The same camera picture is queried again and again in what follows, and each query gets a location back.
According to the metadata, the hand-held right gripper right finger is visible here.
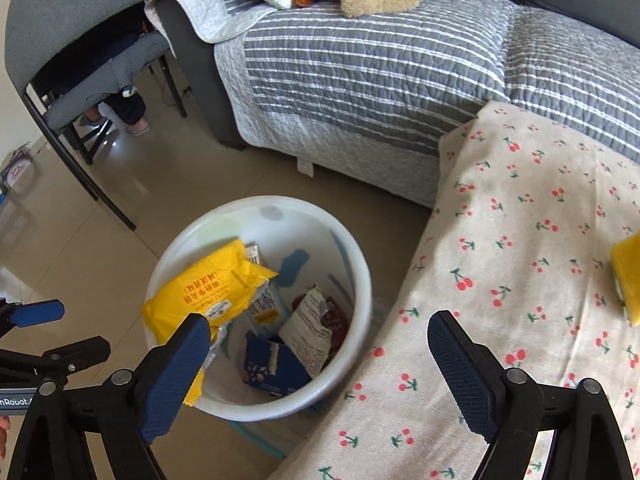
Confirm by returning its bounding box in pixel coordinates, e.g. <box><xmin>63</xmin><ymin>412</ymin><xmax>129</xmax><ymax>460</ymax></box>
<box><xmin>427</xmin><ymin>310</ymin><xmax>636</xmax><ymax>480</ymax></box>

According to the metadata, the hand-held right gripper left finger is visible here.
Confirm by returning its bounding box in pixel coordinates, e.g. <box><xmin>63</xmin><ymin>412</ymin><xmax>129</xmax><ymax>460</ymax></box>
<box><xmin>10</xmin><ymin>312</ymin><xmax>212</xmax><ymax>480</ymax></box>

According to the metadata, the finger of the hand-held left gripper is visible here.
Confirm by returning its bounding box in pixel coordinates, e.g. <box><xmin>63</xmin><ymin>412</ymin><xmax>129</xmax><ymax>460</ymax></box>
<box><xmin>0</xmin><ymin>299</ymin><xmax>66</xmax><ymax>333</ymax></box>
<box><xmin>0</xmin><ymin>336</ymin><xmax>112</xmax><ymax>383</ymax></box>

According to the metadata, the blue tissue box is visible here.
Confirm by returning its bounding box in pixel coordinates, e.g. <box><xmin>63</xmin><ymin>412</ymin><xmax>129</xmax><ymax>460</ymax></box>
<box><xmin>242</xmin><ymin>330</ymin><xmax>313</xmax><ymax>393</ymax></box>

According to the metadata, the yellow snack packet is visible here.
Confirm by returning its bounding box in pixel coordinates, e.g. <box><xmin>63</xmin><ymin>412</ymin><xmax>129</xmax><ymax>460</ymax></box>
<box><xmin>610</xmin><ymin>232</ymin><xmax>640</xmax><ymax>328</ymax></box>
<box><xmin>142</xmin><ymin>239</ymin><xmax>279</xmax><ymax>408</ymax></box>

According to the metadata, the blue box with white label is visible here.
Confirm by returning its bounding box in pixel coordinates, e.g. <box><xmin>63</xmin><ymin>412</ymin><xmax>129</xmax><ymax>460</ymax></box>
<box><xmin>244</xmin><ymin>242</ymin><xmax>291</xmax><ymax>338</ymax></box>

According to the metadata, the white wrapper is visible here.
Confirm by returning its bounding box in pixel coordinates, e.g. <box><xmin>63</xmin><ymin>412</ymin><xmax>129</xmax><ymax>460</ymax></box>
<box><xmin>277</xmin><ymin>287</ymin><xmax>335</xmax><ymax>378</ymax></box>

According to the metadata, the white patterned trash bin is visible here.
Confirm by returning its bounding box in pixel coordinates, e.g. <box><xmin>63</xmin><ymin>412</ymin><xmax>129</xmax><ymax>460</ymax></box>
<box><xmin>145</xmin><ymin>196</ymin><xmax>373</xmax><ymax>422</ymax></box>

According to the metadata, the clear teal-edged plastic lid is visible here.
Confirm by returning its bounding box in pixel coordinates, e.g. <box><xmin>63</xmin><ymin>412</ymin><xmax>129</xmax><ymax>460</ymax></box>
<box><xmin>220</xmin><ymin>417</ymin><xmax>301</xmax><ymax>461</ymax></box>

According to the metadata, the cherry print tablecloth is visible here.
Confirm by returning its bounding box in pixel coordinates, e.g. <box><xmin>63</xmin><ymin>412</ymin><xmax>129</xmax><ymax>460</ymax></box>
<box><xmin>265</xmin><ymin>101</ymin><xmax>640</xmax><ymax>480</ymax></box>

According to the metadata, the printed cardboard box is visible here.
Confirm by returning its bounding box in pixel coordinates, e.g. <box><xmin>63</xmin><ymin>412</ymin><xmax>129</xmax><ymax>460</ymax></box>
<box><xmin>0</xmin><ymin>147</ymin><xmax>36</xmax><ymax>196</ymax></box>

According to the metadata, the grey office chair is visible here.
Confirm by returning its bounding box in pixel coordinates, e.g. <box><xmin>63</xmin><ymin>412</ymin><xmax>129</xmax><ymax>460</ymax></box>
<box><xmin>4</xmin><ymin>0</ymin><xmax>188</xmax><ymax>231</ymax></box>

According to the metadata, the grey striped quilt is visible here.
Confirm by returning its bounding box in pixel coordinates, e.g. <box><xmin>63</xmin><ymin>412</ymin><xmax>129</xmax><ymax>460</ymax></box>
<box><xmin>145</xmin><ymin>0</ymin><xmax>640</xmax><ymax>211</ymax></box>

